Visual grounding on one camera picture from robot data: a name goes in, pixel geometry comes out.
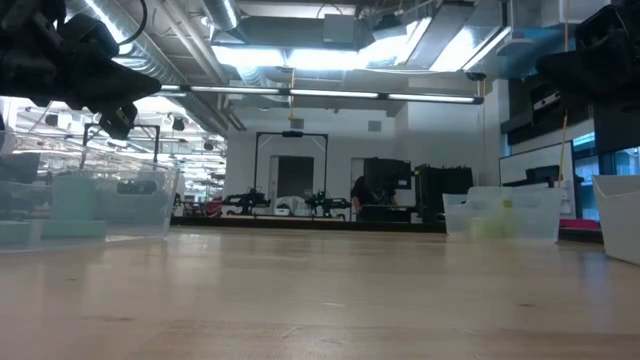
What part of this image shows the red low furniture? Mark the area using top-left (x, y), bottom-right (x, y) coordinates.
top-left (558, 218), bottom-right (601, 231)

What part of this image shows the clear plastic bin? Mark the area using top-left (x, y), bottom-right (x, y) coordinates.
top-left (0, 130), bottom-right (180, 252)
top-left (442, 185), bottom-right (564, 242)

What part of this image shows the person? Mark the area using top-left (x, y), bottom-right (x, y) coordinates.
top-left (349, 174), bottom-right (399, 214)

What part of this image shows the rectangular metal air duct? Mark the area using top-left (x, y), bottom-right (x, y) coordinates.
top-left (464, 0), bottom-right (614, 79)

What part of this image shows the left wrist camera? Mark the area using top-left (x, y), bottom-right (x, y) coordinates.
top-left (62, 12), bottom-right (121, 62)

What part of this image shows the teal rectangular block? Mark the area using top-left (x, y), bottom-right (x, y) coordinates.
top-left (0, 221), bottom-right (45, 247)
top-left (42, 219), bottom-right (107, 239)

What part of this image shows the black monitor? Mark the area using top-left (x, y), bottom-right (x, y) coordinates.
top-left (524, 164), bottom-right (561, 189)

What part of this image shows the white plastic bin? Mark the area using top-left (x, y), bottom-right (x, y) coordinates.
top-left (592, 173), bottom-right (640, 266)

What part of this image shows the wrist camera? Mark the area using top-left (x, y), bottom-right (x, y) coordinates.
top-left (573, 3), bottom-right (640, 51)
top-left (62, 12), bottom-right (121, 62)

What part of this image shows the black cabinet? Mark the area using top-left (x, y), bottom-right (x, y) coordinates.
top-left (413, 164), bottom-right (475, 225)

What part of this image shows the teal cube block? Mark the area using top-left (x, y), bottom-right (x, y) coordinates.
top-left (49, 174), bottom-right (99, 222)

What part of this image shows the background robot table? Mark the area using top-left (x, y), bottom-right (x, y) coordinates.
top-left (171, 213), bottom-right (447, 234)

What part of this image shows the whiteboard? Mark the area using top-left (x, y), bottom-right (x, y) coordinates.
top-left (498, 141), bottom-right (575, 219)

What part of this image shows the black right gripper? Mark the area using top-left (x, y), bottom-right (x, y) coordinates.
top-left (535, 47), bottom-right (640, 115)

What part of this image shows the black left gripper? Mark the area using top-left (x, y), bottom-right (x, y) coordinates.
top-left (0, 0), bottom-right (162, 141)

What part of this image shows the black background gantry frame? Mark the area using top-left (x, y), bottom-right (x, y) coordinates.
top-left (82, 123), bottom-right (161, 194)
top-left (253, 131), bottom-right (330, 221)

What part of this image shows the black left wrist camera cable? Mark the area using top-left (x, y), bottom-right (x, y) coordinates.
top-left (117, 0), bottom-right (149, 47)

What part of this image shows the black screen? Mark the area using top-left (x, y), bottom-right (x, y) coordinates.
top-left (363, 158), bottom-right (412, 191)

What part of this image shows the linear ceiling light bar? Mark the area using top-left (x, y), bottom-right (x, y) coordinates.
top-left (154, 82), bottom-right (485, 106)

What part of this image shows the silver spiral duct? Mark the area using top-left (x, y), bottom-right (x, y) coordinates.
top-left (64, 0), bottom-right (231, 136)

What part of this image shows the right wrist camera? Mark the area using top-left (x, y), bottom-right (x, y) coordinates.
top-left (573, 3), bottom-right (640, 51)

